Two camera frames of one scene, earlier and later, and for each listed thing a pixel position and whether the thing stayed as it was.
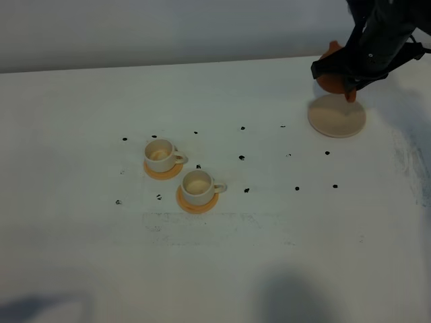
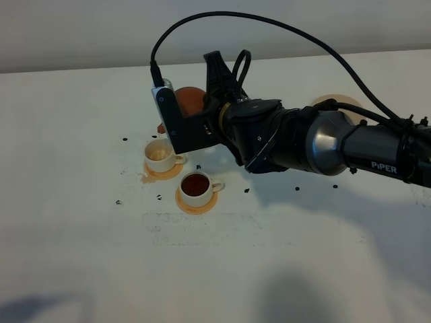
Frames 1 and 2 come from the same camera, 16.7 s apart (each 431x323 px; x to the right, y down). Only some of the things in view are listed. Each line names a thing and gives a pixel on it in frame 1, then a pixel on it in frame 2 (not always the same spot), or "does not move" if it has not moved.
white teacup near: (199, 188) does not move
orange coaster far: (165, 175) does not move
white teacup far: (161, 155) does not move
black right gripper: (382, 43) -> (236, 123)
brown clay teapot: (336, 83) -> (190, 99)
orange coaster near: (195, 208) does not move
